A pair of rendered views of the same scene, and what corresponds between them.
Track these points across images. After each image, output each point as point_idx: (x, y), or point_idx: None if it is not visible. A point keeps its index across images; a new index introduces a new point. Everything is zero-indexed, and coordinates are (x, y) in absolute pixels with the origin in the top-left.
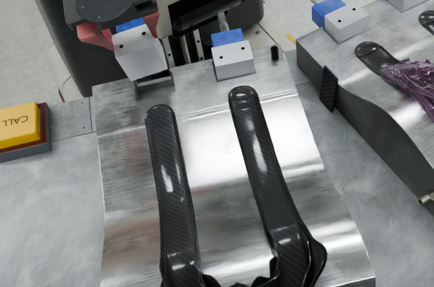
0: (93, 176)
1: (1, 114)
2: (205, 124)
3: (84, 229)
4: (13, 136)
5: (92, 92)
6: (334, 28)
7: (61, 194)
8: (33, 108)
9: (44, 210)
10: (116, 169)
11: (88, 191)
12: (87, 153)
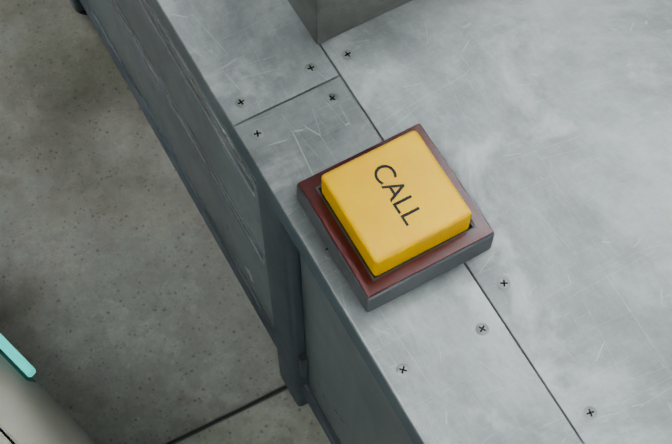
0: (456, 24)
1: (386, 238)
2: None
3: None
4: (442, 173)
5: None
6: None
7: (521, 68)
8: (347, 166)
9: (570, 85)
10: None
11: (493, 20)
12: (401, 61)
